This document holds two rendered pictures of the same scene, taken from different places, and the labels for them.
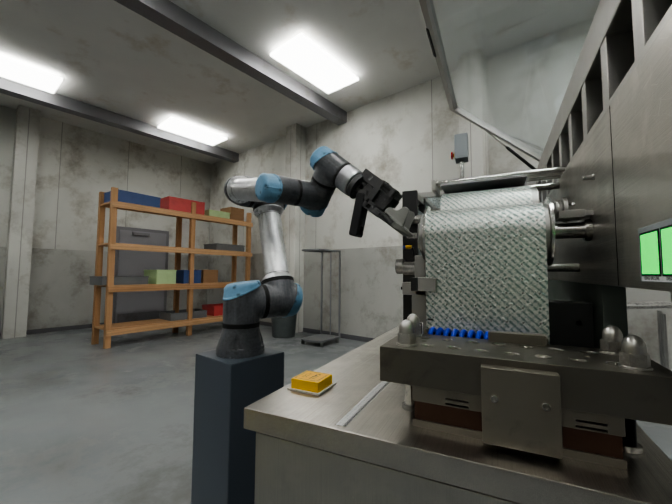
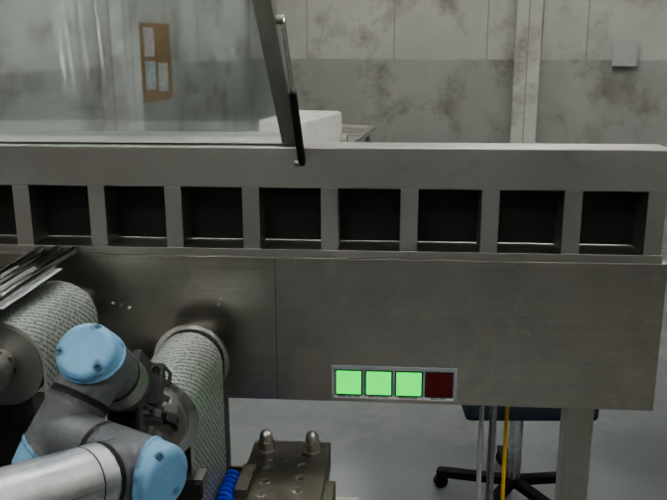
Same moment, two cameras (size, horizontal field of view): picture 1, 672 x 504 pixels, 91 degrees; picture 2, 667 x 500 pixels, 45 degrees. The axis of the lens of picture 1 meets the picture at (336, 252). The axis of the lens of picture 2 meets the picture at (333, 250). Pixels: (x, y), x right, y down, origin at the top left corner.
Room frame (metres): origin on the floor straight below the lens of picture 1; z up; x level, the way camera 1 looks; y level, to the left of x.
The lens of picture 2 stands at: (0.98, 1.00, 1.85)
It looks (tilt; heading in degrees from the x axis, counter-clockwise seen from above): 15 degrees down; 249
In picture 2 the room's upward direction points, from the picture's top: straight up
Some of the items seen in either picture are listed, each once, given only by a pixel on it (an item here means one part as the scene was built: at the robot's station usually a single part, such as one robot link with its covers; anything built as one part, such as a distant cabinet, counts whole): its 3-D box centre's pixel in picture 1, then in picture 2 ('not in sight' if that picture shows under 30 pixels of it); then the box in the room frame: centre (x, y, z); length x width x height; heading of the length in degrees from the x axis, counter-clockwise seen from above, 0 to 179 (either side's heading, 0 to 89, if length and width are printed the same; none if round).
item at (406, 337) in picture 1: (406, 332); not in sight; (0.61, -0.13, 1.05); 0.04 x 0.04 x 0.04
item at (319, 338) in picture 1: (320, 296); not in sight; (5.53, 0.25, 0.77); 0.57 x 0.47 x 1.55; 141
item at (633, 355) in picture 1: (634, 351); (312, 440); (0.47, -0.42, 1.05); 0.04 x 0.04 x 0.04
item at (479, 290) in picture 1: (482, 294); (209, 458); (0.70, -0.31, 1.11); 0.23 x 0.01 x 0.18; 64
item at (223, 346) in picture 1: (240, 337); not in sight; (1.09, 0.31, 0.95); 0.15 x 0.15 x 0.10
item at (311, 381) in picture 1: (312, 381); not in sight; (0.77, 0.05, 0.91); 0.07 x 0.07 x 0.02; 64
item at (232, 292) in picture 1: (243, 300); not in sight; (1.09, 0.30, 1.07); 0.13 x 0.12 x 0.14; 126
